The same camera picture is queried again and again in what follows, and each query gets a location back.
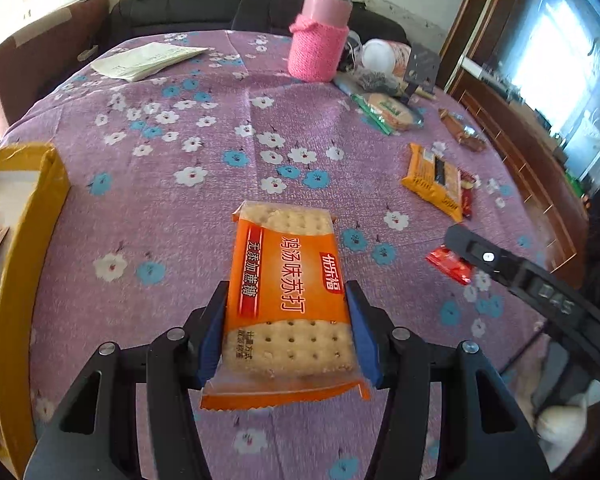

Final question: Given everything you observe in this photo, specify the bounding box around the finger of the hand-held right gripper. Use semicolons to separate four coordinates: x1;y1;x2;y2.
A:
444;223;547;307

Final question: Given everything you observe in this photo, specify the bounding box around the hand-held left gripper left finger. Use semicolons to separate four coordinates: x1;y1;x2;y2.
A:
25;280;231;480

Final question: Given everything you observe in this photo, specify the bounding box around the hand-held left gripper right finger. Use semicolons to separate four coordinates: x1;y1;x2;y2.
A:
344;280;554;480

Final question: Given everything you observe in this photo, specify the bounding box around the orange cracker packet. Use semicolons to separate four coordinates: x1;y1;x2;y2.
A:
200;200;372;411

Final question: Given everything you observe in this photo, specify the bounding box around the yellow-taped cardboard box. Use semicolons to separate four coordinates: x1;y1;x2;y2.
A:
0;143;72;479

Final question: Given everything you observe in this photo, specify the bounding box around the person's right hand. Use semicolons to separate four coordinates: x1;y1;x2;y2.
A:
535;381;600;468

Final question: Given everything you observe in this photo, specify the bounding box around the red candy wrapper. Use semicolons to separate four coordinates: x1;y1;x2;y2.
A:
425;245;474;286

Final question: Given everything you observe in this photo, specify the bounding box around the dark red candy bar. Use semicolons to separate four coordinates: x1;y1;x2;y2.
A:
459;169;481;220

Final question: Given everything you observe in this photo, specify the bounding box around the yellow snack packet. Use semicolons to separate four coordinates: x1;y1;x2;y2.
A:
401;143;465;224

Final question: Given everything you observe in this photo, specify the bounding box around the wooden cabinet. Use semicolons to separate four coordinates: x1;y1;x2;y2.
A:
437;0;600;283

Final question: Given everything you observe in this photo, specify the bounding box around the brown candy bar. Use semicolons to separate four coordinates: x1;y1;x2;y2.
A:
438;108;487;154

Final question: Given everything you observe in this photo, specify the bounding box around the green round cracker packet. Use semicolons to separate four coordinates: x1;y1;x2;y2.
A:
351;91;425;136

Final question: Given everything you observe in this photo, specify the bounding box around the purple floral tablecloth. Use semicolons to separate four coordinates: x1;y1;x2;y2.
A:
0;29;571;480

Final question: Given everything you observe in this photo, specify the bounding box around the white box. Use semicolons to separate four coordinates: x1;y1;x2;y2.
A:
457;56;491;81

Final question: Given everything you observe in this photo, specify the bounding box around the white jar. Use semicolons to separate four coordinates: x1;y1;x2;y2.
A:
362;39;412;75

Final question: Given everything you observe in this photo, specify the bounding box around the pink bottle with knitted sleeve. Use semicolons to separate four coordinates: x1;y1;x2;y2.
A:
286;0;354;84

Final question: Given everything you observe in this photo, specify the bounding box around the white paper stack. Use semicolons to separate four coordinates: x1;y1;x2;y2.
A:
91;42;210;83

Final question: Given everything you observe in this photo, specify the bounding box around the black sofa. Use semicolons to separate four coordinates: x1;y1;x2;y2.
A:
107;0;411;54

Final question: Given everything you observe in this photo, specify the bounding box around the pink chair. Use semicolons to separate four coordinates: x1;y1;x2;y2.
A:
0;0;112;134

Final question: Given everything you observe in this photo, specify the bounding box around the black cable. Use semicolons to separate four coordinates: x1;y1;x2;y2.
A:
499;327;552;377

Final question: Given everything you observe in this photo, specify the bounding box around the black metal bracket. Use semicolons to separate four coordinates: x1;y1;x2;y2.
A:
402;43;441;101

